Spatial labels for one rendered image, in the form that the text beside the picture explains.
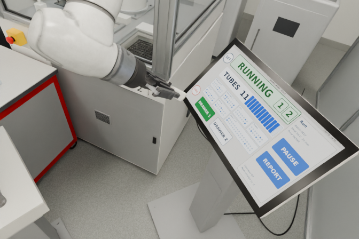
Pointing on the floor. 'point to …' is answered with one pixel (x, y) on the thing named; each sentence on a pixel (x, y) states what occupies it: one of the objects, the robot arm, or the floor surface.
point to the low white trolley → (34, 111)
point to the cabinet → (125, 113)
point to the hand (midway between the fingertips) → (176, 94)
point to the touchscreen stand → (199, 207)
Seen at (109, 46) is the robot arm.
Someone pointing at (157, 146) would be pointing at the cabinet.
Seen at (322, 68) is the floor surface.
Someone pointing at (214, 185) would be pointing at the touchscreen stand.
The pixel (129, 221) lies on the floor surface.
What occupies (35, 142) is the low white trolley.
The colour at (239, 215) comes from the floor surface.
